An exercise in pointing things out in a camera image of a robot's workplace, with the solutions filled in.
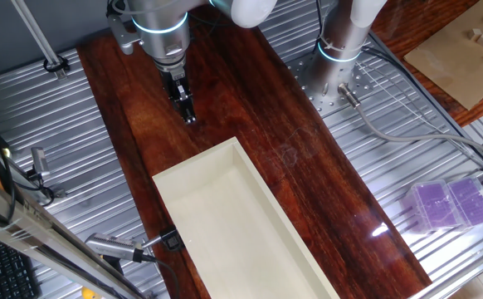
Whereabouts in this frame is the gray cable with metal connector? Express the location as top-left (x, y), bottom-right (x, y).
top-left (336, 81), bottom-right (483, 165)

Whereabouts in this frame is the aluminium frame rail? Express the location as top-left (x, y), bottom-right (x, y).
top-left (0, 164), bottom-right (147, 299)

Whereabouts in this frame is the small gray camera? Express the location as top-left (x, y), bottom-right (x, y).
top-left (30, 147), bottom-right (51, 178)

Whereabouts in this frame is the black clamp with metal rod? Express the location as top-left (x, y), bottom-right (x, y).
top-left (141, 226), bottom-right (184, 252)

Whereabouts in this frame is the silver depth camera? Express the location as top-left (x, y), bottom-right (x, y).
top-left (84, 232), bottom-right (145, 263)

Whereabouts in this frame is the purple clear plastic box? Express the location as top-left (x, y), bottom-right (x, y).
top-left (446, 176), bottom-right (483, 228)
top-left (402, 180), bottom-right (465, 233)

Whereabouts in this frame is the black base cable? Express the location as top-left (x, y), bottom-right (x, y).
top-left (360, 44), bottom-right (483, 172)

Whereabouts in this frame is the black camera cable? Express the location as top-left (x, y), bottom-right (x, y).
top-left (139, 252), bottom-right (181, 299)

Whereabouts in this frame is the aluminium camera pole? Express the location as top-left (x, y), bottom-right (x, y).
top-left (11, 0), bottom-right (71, 81)

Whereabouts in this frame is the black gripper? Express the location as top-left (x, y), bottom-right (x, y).
top-left (160, 66), bottom-right (197, 125)

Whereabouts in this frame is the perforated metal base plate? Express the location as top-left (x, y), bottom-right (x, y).
top-left (285, 49), bottom-right (375, 113)

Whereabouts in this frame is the cream wooden box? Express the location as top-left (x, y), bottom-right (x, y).
top-left (152, 135), bottom-right (341, 299)

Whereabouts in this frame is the black keyboard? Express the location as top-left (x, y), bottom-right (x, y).
top-left (0, 230), bottom-right (41, 299)

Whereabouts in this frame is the wrist camera with gray bracket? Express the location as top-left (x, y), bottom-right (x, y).
top-left (107, 12), bottom-right (145, 56)

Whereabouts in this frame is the brown cardboard sheet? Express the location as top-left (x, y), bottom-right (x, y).
top-left (402, 0), bottom-right (483, 111)

